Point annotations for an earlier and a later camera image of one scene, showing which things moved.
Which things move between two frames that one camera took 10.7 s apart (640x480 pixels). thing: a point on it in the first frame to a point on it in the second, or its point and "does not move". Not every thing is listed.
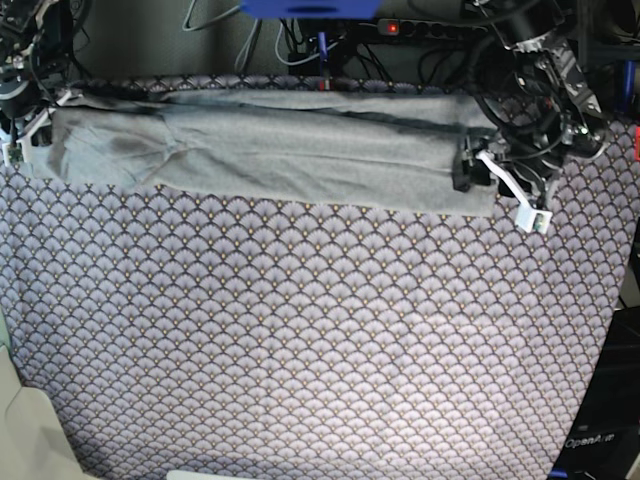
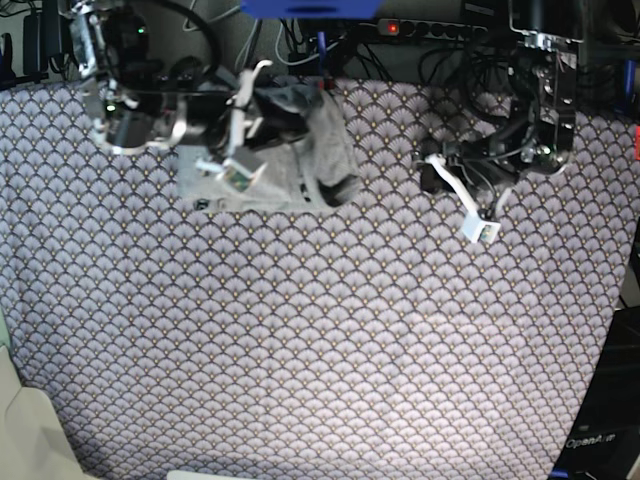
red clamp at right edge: [637, 143] does not move
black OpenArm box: [603, 441] does not move
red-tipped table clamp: [324, 82] does not move
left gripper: [20, 97] to [200, 98]
